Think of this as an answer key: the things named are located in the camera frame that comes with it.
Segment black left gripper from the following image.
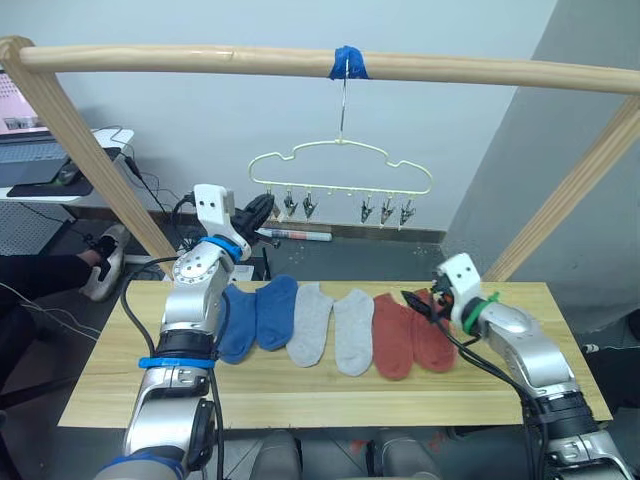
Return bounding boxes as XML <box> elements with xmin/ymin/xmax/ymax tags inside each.
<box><xmin>230</xmin><ymin>194</ymin><xmax>281</xmax><ymax>249</ymax></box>

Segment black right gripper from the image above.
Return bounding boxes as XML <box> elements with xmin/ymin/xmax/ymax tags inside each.
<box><xmin>401</xmin><ymin>277</ymin><xmax>455</xmax><ymax>324</ymax></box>

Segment red ankle sock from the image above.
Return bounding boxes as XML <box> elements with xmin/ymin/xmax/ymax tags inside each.
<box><xmin>372</xmin><ymin>292</ymin><xmax>416</xmax><ymax>381</ymax></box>
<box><xmin>409</xmin><ymin>287</ymin><xmax>459</xmax><ymax>374</ymax></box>

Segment blue left wrist clamp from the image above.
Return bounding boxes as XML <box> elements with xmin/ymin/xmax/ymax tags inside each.
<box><xmin>202</xmin><ymin>235</ymin><xmax>242</xmax><ymax>262</ymax></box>

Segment green right wrist band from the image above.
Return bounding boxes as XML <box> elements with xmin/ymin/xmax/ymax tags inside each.
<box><xmin>460</xmin><ymin>291</ymin><xmax>501</xmax><ymax>335</ymax></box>

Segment grey ankle sock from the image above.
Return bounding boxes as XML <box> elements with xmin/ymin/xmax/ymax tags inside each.
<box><xmin>332</xmin><ymin>288</ymin><xmax>376</xmax><ymax>378</ymax></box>
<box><xmin>285</xmin><ymin>281</ymin><xmax>335</xmax><ymax>369</ymax></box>

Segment blue ankle sock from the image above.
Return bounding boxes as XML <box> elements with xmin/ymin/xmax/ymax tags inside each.
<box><xmin>215</xmin><ymin>283</ymin><xmax>259</xmax><ymax>365</ymax></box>
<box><xmin>254</xmin><ymin>273</ymin><xmax>300</xmax><ymax>352</ymax></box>

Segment dark rounded shape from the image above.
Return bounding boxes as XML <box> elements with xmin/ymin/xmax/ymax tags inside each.
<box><xmin>252</xmin><ymin>429</ymin><xmax>304</xmax><ymax>480</ymax></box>
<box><xmin>369</xmin><ymin>428</ymin><xmax>441</xmax><ymax>480</ymax></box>

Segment white shoe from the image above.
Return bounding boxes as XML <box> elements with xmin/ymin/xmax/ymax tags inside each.
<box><xmin>78</xmin><ymin>223</ymin><xmax>132</xmax><ymax>303</ymax></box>

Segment white desk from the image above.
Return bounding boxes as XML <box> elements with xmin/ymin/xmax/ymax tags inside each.
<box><xmin>0</xmin><ymin>127</ymin><xmax>136</xmax><ymax>204</ymax></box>

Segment blue tape wrap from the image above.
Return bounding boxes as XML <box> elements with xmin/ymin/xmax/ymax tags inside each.
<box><xmin>328</xmin><ymin>45</ymin><xmax>372</xmax><ymax>81</ymax></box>

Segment wooden rack crossbar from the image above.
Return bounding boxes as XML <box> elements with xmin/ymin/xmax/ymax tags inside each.
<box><xmin>0</xmin><ymin>35</ymin><xmax>640</xmax><ymax>96</ymax></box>

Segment black bag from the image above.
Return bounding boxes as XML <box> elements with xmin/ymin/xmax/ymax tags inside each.
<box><xmin>582</xmin><ymin>344</ymin><xmax>640</xmax><ymax>416</ymax></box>

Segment black mouse pad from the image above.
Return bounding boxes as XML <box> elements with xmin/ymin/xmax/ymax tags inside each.
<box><xmin>5</xmin><ymin>174</ymin><xmax>95</xmax><ymax>199</ymax></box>

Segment seated person black trousers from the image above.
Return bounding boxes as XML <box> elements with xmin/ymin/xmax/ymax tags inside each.
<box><xmin>0</xmin><ymin>249</ymin><xmax>96</xmax><ymax>391</ymax></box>

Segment white perforated panel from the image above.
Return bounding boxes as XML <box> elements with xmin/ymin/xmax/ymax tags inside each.
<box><xmin>0</xmin><ymin>202</ymin><xmax>76</xmax><ymax>256</ymax></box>

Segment grey laptop pink screen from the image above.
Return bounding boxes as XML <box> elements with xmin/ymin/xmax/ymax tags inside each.
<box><xmin>0</xmin><ymin>69</ymin><xmax>71</xmax><ymax>186</ymax></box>

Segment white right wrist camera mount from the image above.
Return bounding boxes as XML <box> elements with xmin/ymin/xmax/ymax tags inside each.
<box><xmin>433</xmin><ymin>252</ymin><xmax>484</xmax><ymax>321</ymax></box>

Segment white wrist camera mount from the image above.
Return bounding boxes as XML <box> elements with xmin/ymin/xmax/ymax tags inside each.
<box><xmin>192</xmin><ymin>183</ymin><xmax>251</xmax><ymax>261</ymax></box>
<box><xmin>433</xmin><ymin>252</ymin><xmax>484</xmax><ymax>321</ymax></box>

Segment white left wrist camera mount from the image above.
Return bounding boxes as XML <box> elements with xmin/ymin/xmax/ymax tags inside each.
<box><xmin>192</xmin><ymin>183</ymin><xmax>251</xmax><ymax>261</ymax></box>

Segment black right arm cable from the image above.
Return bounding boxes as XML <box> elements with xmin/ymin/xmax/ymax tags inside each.
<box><xmin>432</xmin><ymin>299</ymin><xmax>556</xmax><ymax>480</ymax></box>

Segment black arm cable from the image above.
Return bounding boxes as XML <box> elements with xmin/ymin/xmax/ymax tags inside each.
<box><xmin>121</xmin><ymin>254</ymin><xmax>226</xmax><ymax>480</ymax></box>
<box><xmin>432</xmin><ymin>299</ymin><xmax>556</xmax><ymax>480</ymax></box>

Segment cream wire clip hanger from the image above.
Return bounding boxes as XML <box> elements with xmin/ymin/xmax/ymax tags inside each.
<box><xmin>248</xmin><ymin>74</ymin><xmax>434</xmax><ymax>201</ymax></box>

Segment black power cable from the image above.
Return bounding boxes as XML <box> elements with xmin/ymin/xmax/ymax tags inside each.
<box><xmin>122</xmin><ymin>152</ymin><xmax>174</xmax><ymax>216</ymax></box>

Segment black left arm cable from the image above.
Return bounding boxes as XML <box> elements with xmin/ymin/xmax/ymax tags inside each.
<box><xmin>121</xmin><ymin>254</ymin><xmax>226</xmax><ymax>480</ymax></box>

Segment blue left arm strap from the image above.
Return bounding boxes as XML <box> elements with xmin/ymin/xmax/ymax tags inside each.
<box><xmin>138</xmin><ymin>355</ymin><xmax>219</xmax><ymax>371</ymax></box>

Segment ribbed wooden rack post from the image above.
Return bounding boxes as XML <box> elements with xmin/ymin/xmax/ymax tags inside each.
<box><xmin>482</xmin><ymin>94</ymin><xmax>640</xmax><ymax>284</ymax></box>
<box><xmin>0</xmin><ymin>35</ymin><xmax>179</xmax><ymax>281</ymax></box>

